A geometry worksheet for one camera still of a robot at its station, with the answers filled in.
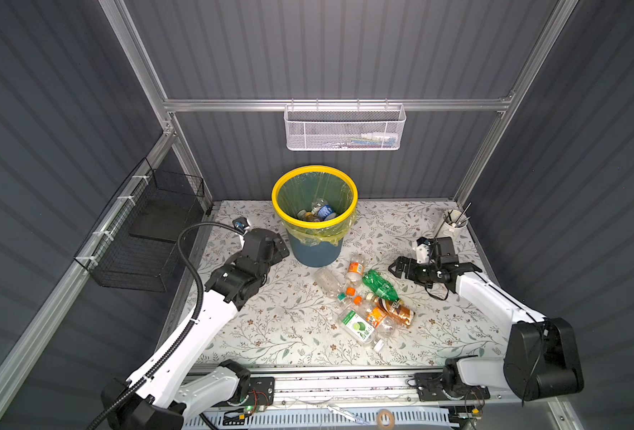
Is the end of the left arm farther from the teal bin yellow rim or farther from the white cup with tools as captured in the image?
the white cup with tools

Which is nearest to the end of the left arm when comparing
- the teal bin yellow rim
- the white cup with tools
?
the teal bin yellow rim

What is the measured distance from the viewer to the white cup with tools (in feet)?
3.25

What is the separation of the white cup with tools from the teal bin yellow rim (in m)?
0.40

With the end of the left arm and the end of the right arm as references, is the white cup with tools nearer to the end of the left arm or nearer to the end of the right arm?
the end of the right arm
